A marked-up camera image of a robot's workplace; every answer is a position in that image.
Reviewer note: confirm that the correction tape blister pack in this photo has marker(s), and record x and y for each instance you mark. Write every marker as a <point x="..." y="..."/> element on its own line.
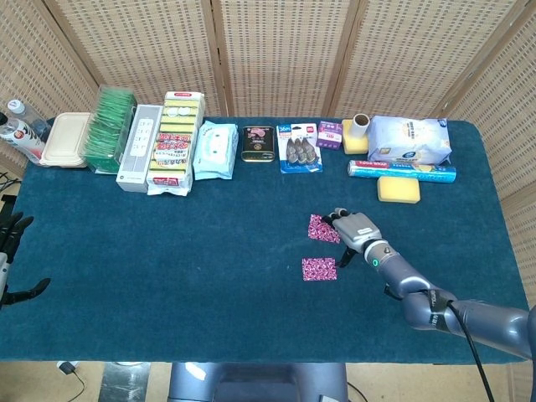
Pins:
<point x="299" y="148"/>

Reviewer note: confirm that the clear water bottle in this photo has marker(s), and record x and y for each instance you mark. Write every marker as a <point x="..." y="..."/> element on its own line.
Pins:
<point x="27" y="117"/>

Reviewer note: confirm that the gold and black tin can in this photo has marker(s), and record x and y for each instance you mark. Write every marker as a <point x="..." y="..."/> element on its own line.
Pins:
<point x="258" y="144"/>

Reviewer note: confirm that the white bottle with red print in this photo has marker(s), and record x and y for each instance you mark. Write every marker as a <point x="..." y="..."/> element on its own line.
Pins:
<point x="21" y="140"/>

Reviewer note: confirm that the small purple box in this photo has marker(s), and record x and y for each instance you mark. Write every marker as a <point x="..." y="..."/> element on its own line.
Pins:
<point x="329" y="136"/>

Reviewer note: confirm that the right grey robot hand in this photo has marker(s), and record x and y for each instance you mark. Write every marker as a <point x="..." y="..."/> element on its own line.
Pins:
<point x="356" y="230"/>

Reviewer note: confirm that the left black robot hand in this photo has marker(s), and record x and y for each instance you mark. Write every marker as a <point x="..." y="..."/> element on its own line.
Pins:
<point x="12" y="234"/>

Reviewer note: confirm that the yellow sponge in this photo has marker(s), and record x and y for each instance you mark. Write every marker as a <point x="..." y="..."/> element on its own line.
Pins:
<point x="398" y="190"/>
<point x="349" y="143"/>

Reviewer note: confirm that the cream paper roll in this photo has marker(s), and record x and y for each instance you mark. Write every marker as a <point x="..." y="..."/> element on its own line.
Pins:
<point x="361" y="125"/>

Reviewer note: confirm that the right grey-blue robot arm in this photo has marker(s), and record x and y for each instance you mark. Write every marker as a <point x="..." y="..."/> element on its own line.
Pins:
<point x="402" y="272"/>

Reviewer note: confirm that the light blue wet wipes pack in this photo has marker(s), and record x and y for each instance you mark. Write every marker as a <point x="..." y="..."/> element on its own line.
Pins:
<point x="213" y="148"/>

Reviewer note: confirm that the white lavender tissue pack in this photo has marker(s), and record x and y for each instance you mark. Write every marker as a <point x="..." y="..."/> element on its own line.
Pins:
<point x="410" y="140"/>

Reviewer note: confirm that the white power strip box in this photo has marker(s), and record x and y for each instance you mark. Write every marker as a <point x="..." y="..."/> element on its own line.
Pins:
<point x="136" y="151"/>

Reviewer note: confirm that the woven rattan screen panel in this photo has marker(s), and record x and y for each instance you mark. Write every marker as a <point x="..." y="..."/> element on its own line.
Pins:
<point x="502" y="96"/>
<point x="33" y="63"/>
<point x="146" y="54"/>
<point x="419" y="54"/>
<point x="285" y="54"/>

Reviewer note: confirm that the shiny metal floor plate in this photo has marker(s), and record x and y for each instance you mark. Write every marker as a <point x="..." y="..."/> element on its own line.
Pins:
<point x="125" y="383"/>

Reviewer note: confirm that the yellow sponge multipack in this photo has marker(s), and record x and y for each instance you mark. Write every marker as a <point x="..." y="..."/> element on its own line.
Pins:
<point x="171" y="146"/>

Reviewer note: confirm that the grey-blue robot torso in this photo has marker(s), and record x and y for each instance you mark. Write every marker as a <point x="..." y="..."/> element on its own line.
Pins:
<point x="251" y="381"/>

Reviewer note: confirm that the teal table cloth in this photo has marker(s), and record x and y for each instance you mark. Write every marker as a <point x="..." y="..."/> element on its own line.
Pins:
<point x="167" y="251"/>

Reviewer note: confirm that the black charger plug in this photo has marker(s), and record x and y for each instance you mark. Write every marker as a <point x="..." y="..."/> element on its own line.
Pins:
<point x="66" y="368"/>

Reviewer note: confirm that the beige lidded lunch box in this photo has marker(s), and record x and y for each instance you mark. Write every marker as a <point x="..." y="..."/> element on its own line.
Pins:
<point x="65" y="140"/>

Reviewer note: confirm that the black device beside table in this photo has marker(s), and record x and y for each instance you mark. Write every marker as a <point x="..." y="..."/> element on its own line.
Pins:
<point x="6" y="209"/>

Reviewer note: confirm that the blue cling film roll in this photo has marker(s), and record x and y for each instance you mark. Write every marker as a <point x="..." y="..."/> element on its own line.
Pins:
<point x="402" y="171"/>

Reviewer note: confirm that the green tea bag box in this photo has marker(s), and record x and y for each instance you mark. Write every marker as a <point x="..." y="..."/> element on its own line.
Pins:
<point x="104" y="134"/>

